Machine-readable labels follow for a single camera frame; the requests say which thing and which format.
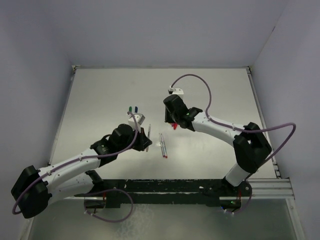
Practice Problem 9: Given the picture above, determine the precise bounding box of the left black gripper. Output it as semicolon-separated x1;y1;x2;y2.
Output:
117;125;152;153

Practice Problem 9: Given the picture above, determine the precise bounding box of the yellow marker pen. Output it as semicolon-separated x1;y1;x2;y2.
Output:
145;124;151;153

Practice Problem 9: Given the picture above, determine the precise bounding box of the purple marker pen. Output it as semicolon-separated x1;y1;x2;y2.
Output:
159;133;166;158

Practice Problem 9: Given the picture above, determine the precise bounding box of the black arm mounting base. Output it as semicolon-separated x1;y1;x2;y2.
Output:
83;170;253;209

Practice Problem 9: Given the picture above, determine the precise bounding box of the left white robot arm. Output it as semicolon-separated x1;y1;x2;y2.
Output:
11;124;153;219

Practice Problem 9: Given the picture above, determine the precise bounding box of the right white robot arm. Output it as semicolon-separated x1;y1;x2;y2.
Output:
163;94;272;196

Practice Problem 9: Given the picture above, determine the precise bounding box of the red marker pen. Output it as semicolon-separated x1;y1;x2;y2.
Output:
160;133;168;158

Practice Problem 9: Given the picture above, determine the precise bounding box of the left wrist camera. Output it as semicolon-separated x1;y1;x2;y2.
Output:
127;111;145;133

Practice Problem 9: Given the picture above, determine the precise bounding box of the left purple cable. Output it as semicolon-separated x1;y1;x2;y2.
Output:
12;111;139;216

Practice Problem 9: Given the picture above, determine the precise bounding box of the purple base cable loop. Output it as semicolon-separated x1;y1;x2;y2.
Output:
83;188;134;223

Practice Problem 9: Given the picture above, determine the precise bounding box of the aluminium frame rail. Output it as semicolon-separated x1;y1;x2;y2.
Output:
248;178;295;199

